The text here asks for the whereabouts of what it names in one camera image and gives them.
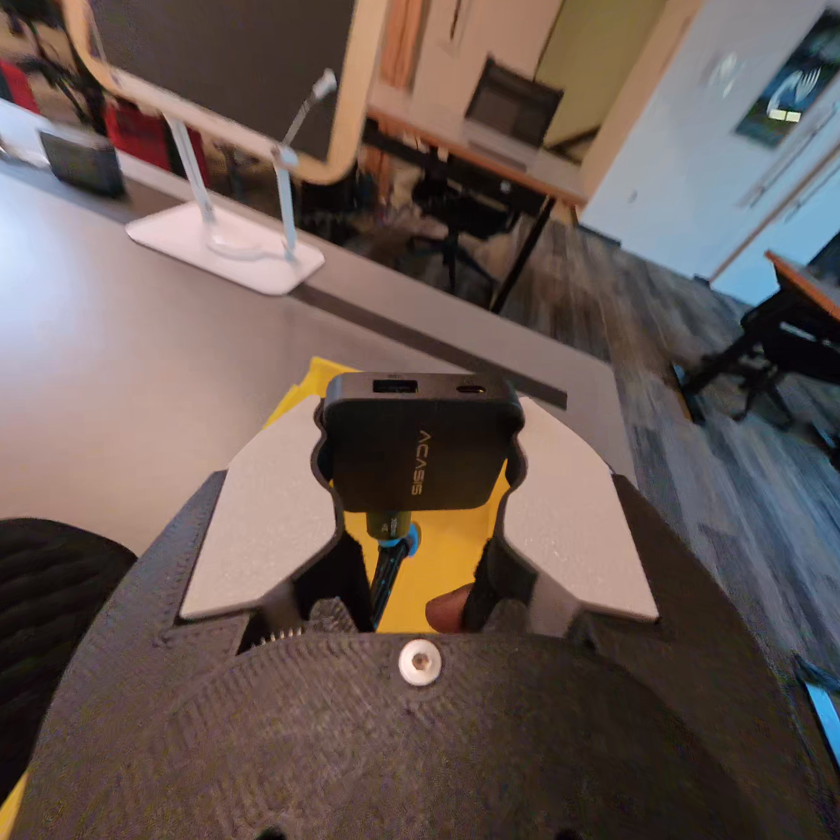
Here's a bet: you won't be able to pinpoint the white panel stand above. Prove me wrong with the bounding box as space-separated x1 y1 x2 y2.
125 69 327 296

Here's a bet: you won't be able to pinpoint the dark wall poster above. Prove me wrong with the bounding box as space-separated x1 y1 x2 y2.
734 8 840 148

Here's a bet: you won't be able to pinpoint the small black box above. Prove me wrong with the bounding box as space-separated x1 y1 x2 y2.
38 128 127 199

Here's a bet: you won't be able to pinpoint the black cable with green plug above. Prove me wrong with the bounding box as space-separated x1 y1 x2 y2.
364 508 423 632

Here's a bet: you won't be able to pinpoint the background wooden desk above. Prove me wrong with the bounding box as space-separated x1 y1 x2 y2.
366 98 589 314

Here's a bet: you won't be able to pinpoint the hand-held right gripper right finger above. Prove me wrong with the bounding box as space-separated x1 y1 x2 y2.
462 395 659 636

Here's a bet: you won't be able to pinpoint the black office chair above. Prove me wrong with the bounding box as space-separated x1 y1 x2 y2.
394 154 526 299

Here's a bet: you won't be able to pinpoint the wooden desk black legs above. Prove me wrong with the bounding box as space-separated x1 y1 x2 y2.
676 248 840 454

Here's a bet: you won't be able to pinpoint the person's right hand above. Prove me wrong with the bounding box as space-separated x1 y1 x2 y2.
424 583 476 635

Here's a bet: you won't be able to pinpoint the black adapter hub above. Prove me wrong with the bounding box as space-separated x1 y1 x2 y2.
322 372 526 514

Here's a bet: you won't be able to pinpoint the red crate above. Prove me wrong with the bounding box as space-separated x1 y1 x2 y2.
0 59 42 114
104 98 211 186

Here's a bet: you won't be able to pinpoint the yellow plastic bin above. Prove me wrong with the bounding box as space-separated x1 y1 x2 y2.
262 356 514 635

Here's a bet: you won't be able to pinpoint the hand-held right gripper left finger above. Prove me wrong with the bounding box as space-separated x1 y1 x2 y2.
178 394 347 634

